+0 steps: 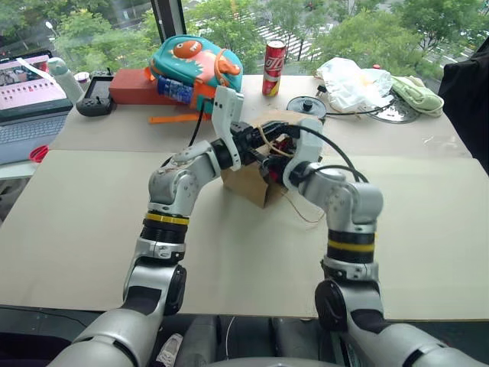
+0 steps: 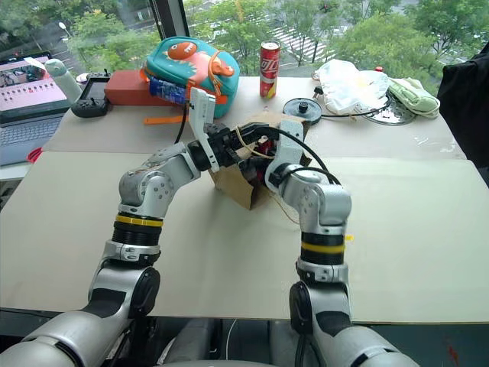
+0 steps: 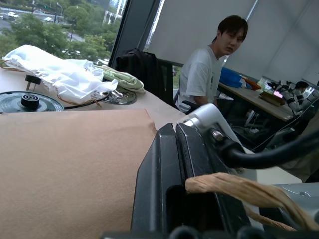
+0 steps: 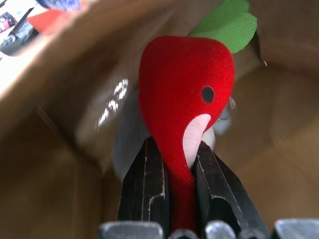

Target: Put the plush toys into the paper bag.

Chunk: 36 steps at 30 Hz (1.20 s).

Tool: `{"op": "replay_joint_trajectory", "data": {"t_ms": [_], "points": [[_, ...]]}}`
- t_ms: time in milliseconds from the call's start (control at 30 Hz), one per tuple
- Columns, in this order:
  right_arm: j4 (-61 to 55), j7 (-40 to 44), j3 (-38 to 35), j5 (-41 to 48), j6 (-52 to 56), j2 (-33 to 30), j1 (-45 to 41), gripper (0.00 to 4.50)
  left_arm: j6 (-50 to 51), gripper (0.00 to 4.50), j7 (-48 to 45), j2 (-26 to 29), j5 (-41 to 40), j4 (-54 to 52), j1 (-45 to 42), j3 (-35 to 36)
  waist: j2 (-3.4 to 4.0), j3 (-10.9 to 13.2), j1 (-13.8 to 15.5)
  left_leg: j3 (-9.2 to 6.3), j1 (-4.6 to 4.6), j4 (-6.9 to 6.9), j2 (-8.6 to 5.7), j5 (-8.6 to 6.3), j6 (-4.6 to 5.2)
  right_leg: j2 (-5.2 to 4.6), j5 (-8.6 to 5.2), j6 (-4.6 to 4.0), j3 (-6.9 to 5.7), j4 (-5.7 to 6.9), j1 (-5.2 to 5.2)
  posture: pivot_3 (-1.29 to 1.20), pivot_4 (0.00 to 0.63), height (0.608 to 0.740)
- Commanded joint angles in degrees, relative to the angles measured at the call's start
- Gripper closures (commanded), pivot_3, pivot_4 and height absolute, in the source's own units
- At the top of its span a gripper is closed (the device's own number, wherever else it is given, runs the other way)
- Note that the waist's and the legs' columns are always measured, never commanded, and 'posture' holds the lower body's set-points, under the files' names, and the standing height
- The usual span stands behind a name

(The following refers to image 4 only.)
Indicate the blue plush toy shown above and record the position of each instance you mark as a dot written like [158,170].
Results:
[62,3]

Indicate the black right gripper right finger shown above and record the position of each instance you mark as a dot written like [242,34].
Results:
[224,196]

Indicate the red radish plush toy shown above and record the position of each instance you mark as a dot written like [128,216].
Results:
[184,99]

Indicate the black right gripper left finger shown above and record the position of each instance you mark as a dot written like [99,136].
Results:
[143,189]

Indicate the black device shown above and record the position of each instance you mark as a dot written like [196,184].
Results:
[17,35]

